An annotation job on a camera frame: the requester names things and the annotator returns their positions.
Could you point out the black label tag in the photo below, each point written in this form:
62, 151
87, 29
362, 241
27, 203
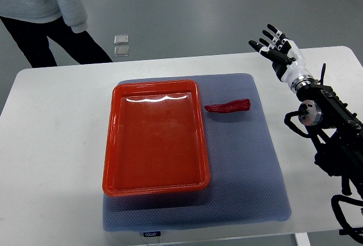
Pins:
152, 234

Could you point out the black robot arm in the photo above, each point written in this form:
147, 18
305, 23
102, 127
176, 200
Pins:
336, 134

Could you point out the red pepper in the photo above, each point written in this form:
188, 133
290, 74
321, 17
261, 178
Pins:
230, 107

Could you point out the white table leg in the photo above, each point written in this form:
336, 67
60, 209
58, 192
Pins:
302, 239

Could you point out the red plastic tray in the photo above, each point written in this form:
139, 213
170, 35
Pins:
156, 140

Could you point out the upper metal floor plate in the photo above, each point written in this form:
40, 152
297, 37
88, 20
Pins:
121, 39

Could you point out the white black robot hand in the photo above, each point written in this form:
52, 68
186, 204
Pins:
287, 59

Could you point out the grey-blue textured mat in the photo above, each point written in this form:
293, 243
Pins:
246, 185

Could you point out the person in grey sweater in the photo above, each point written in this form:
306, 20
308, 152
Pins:
33, 23

